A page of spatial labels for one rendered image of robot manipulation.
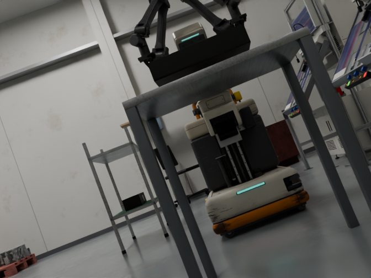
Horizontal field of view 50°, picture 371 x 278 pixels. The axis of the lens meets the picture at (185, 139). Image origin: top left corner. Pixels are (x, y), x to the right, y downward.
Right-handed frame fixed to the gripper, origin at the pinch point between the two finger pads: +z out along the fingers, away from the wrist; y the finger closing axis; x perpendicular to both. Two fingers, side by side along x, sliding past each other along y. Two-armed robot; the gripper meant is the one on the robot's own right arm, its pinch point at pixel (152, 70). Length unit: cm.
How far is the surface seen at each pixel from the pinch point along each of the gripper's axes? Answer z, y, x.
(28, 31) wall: -306, -238, 485
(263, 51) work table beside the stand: 34, 46, -86
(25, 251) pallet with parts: 81, -345, 423
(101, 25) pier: -257, -101, 477
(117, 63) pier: -180, -98, 479
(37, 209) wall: 18, -331, 479
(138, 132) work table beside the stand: 45, -5, -86
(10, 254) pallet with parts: 76, -352, 390
